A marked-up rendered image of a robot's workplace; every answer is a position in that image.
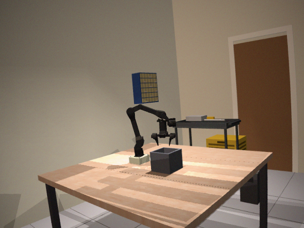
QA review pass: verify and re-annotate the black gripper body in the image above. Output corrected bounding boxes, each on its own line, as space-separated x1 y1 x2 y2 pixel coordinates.
151 127 175 138

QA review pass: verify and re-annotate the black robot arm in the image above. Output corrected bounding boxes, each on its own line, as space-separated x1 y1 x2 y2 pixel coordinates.
126 104 176 157

